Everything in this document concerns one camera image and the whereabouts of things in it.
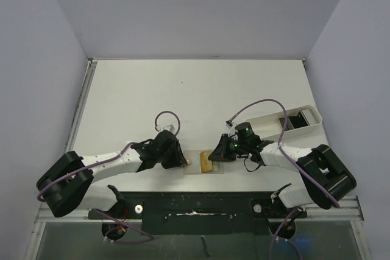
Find beige card holder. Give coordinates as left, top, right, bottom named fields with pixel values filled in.
left=183, top=150, right=224, bottom=175

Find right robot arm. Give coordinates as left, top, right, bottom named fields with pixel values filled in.
left=208, top=122, right=357, bottom=217

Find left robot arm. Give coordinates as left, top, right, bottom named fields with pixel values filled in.
left=36, top=130, right=188, bottom=219

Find black cards in tray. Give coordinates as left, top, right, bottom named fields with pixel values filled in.
left=285, top=115, right=308, bottom=131

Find white plastic tray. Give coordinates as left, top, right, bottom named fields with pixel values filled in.
left=246, top=105, right=322, bottom=141

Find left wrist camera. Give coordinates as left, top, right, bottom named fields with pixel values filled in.
left=160, top=124, right=176, bottom=133

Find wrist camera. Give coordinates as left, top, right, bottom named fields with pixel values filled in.
left=160, top=124, right=176, bottom=133
left=225, top=120, right=236, bottom=129

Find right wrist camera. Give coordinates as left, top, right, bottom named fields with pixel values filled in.
left=225, top=120, right=236, bottom=129

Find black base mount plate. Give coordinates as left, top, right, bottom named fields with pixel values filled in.
left=88, top=184, right=307, bottom=236

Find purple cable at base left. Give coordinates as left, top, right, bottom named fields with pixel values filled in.
left=91, top=208, right=155, bottom=245

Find purple cable at base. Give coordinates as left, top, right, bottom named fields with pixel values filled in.
left=91, top=208, right=155, bottom=245
left=271, top=206, right=304, bottom=260

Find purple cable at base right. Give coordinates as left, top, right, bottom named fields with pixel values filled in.
left=271, top=206, right=304, bottom=260

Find aluminium table frame rail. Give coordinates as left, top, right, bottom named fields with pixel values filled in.
left=65, top=58, right=98, bottom=152

